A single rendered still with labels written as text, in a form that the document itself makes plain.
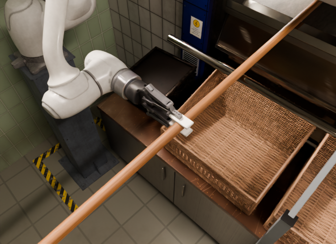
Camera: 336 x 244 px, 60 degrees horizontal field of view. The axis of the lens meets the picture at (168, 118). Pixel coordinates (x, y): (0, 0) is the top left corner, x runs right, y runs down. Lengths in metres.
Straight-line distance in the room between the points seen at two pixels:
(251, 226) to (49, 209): 1.31
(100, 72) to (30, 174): 1.48
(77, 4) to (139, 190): 1.27
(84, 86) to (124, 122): 0.75
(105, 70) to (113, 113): 0.76
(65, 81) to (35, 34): 0.45
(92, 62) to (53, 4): 0.21
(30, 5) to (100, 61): 0.43
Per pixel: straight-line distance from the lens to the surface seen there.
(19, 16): 1.29
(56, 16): 0.90
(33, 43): 1.34
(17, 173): 2.36
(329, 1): 1.06
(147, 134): 1.58
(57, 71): 0.91
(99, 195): 0.75
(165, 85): 1.50
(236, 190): 1.31
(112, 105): 1.73
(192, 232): 1.97
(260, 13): 1.36
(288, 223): 1.05
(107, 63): 0.97
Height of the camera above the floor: 1.89
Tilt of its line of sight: 53 degrees down
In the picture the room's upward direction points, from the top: straight up
